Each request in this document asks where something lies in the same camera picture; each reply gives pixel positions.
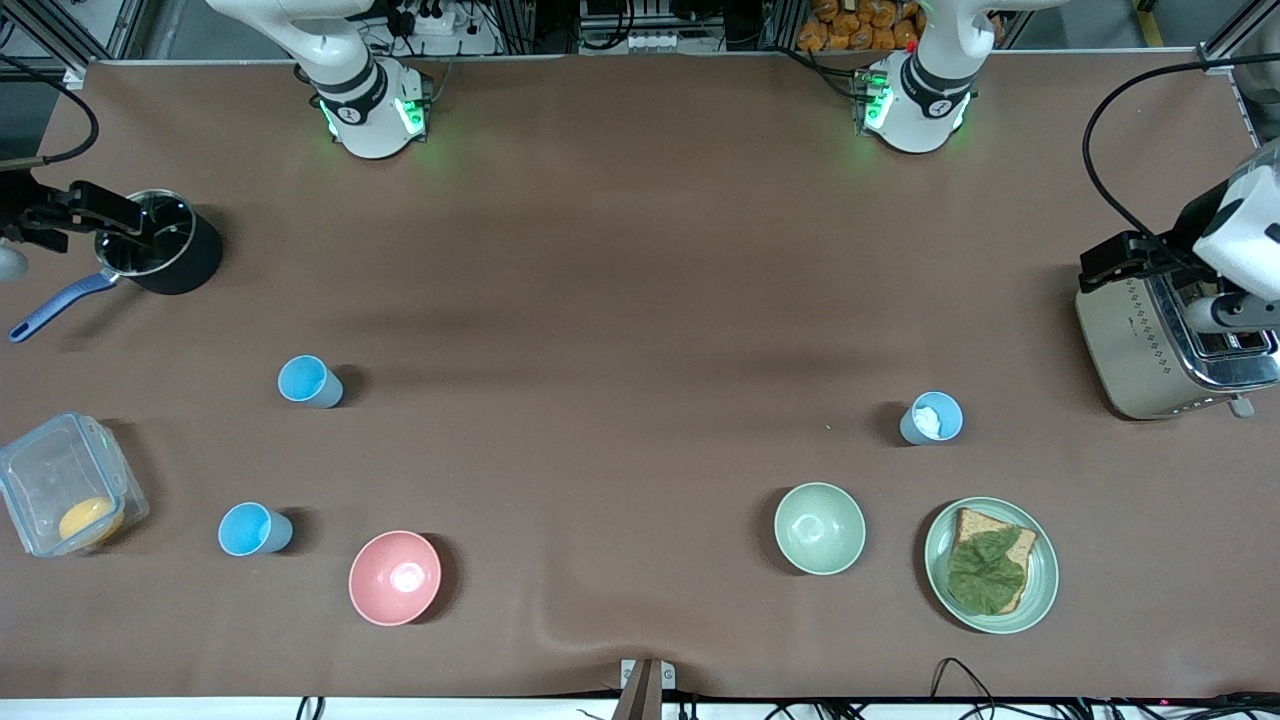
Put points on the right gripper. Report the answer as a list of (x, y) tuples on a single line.
[(18, 209)]

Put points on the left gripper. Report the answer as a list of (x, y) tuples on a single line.
[(1168, 250)]

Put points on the blue cup with white wad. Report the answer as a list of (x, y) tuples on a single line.
[(912, 428)]

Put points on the blue plastic cup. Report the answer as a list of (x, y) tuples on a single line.
[(310, 382), (255, 530)]

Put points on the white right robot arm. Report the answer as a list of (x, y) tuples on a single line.
[(360, 120)]

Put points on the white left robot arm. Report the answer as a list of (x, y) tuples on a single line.
[(925, 110)]

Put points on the silver toaster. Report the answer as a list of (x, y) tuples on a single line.
[(1130, 350)]

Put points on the white crumpled paper wad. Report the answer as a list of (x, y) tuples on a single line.
[(928, 420)]

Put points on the clear plastic food container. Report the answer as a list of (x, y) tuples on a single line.
[(40, 470)]

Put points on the brown bread slice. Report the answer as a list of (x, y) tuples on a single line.
[(1020, 550)]

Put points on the orange fruit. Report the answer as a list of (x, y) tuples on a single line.
[(90, 520)]

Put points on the pale green plate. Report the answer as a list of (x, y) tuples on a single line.
[(1040, 590)]

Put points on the green lettuce leaf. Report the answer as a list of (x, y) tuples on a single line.
[(985, 575)]

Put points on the orange snack bag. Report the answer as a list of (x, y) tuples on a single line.
[(850, 25)]

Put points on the pale green bowl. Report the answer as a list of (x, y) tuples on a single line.
[(820, 528)]

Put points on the pink bowl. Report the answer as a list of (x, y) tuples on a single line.
[(395, 578)]

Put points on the white power strip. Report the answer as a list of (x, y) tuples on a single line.
[(658, 42)]

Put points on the metal table clamp bracket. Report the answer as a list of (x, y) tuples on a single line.
[(645, 690)]

